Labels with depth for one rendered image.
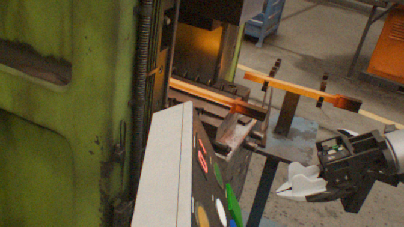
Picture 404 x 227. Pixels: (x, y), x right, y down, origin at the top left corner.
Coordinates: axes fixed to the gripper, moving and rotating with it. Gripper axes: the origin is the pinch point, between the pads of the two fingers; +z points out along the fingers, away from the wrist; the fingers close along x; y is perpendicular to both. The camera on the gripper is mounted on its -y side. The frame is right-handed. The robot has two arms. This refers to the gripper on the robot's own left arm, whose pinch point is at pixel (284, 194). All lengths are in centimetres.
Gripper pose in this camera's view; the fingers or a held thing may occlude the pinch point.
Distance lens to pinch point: 77.3
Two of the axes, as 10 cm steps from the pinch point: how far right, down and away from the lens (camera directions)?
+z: -9.3, 3.2, 1.7
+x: 0.2, 5.0, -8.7
